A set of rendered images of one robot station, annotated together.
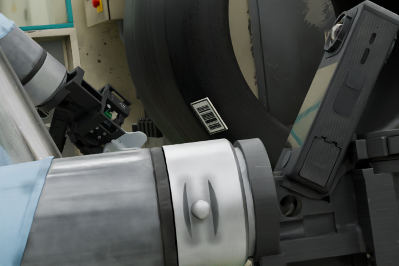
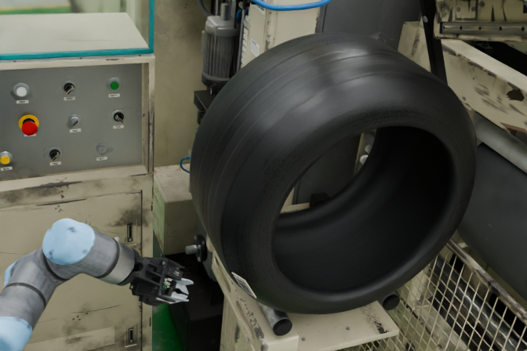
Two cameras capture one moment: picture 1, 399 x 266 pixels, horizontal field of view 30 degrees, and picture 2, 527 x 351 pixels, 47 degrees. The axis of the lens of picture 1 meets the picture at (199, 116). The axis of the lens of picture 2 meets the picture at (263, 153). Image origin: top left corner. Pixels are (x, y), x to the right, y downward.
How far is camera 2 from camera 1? 80 cm
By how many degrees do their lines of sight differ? 26
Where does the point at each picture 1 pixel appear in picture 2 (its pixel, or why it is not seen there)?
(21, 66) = (97, 271)
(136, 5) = (204, 164)
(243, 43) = not seen: hidden behind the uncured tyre
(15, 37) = (94, 253)
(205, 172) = not seen: outside the picture
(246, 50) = not seen: hidden behind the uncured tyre
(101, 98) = (160, 278)
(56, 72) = (125, 268)
